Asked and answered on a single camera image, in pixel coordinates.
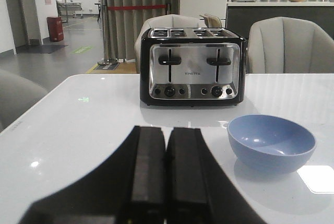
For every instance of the blue bowl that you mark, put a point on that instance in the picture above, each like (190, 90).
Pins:
(270, 144)

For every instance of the red barrier belt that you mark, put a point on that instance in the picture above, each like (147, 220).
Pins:
(145, 7)

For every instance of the red bin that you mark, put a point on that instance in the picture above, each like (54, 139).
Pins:
(55, 28)

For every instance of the beige armchair right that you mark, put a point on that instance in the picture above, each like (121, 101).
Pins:
(289, 45)

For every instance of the beige armchair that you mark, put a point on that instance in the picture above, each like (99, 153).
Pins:
(289, 45)
(166, 21)
(18, 94)

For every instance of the beige armchair near left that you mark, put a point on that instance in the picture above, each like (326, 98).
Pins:
(18, 94)

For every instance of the black silver four-slot toaster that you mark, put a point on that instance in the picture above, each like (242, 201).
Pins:
(188, 67)

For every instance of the white cart in background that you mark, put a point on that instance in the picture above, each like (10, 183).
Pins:
(66, 9)

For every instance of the stanchion post with base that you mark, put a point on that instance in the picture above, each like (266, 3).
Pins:
(108, 56)

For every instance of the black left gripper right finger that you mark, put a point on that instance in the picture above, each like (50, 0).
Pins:
(198, 190)

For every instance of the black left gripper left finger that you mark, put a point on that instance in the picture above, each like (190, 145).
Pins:
(128, 187)

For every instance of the dark counter cabinet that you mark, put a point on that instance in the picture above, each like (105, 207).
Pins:
(240, 16)

